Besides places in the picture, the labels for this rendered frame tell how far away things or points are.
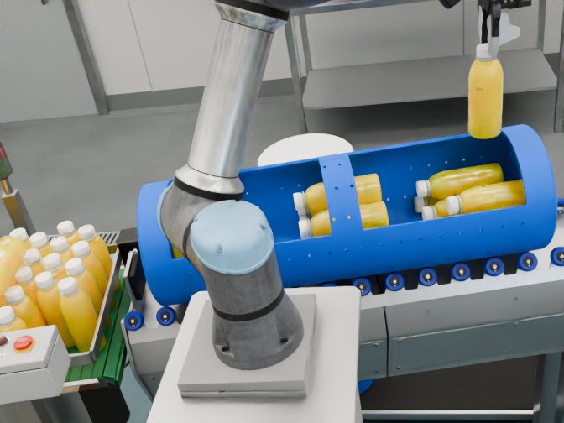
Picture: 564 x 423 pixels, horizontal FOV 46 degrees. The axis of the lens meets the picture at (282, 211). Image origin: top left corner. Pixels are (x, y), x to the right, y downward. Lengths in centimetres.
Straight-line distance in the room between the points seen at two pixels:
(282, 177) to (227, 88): 60
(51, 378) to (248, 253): 58
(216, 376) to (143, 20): 414
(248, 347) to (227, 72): 42
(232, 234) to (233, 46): 28
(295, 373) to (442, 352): 73
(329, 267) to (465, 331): 39
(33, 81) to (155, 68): 98
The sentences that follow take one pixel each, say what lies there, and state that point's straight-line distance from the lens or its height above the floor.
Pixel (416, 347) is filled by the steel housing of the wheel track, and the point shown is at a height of 76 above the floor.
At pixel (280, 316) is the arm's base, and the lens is 103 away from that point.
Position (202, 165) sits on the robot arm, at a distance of 105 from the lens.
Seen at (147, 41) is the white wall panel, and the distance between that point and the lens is 506.
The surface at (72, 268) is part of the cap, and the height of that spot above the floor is 109.
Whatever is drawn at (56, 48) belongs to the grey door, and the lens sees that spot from 529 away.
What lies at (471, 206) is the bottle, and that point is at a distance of 147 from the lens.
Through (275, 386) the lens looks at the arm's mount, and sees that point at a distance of 103.
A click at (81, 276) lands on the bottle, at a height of 106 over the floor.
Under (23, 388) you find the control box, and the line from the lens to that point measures 141.
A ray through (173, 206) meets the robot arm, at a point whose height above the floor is 139.
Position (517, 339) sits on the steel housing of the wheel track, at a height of 72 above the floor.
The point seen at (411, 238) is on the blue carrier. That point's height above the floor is 110.
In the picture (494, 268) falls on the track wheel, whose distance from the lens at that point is 155.
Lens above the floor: 193
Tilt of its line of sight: 32 degrees down
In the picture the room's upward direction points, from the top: 10 degrees counter-clockwise
